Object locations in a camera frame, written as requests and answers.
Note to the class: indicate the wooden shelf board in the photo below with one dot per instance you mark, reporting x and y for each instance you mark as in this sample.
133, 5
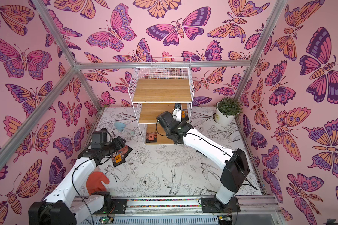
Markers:
161, 137
162, 91
149, 111

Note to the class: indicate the white wire shelf rack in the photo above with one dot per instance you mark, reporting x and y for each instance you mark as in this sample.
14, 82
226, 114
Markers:
159, 73

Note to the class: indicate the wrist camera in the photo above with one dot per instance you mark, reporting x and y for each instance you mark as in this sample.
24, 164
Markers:
100, 139
177, 112

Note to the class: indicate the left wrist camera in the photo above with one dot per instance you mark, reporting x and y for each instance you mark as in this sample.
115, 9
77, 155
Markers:
100, 139

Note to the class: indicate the top wooden shelf board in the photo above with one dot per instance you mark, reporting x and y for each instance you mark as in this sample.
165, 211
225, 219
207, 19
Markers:
162, 91

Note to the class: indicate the light blue garden trowel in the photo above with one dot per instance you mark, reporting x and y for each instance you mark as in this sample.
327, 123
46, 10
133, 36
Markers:
122, 127

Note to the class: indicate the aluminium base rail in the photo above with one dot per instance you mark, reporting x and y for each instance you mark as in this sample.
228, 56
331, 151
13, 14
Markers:
195, 210

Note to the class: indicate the red tea bag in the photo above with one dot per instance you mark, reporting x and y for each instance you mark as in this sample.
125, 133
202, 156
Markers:
151, 137
124, 152

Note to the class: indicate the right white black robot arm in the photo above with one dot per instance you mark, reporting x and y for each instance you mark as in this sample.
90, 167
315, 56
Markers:
233, 163

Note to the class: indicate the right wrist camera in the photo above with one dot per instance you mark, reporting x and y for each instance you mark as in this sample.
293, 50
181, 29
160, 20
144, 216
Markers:
177, 112

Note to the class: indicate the red oven mitt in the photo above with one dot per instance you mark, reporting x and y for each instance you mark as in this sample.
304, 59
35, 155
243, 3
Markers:
95, 182

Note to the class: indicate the aluminium frame profiles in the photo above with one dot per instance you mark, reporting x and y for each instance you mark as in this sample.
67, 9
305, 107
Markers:
76, 68

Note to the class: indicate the orange tea bag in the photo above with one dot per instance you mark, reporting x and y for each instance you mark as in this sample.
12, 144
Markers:
118, 159
185, 115

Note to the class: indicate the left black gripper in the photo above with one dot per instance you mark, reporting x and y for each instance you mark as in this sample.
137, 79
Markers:
119, 143

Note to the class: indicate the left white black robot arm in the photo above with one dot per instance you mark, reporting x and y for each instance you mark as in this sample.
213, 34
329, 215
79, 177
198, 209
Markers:
57, 208

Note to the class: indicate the middle wooden shelf board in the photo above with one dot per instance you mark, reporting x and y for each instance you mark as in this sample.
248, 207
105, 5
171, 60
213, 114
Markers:
149, 111

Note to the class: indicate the green potted plant white pot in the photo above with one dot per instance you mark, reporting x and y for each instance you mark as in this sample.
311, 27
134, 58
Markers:
226, 111

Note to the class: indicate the bottom wooden shelf board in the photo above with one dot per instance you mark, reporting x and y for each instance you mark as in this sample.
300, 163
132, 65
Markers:
161, 137

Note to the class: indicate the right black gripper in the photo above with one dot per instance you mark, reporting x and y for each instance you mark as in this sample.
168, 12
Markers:
162, 118

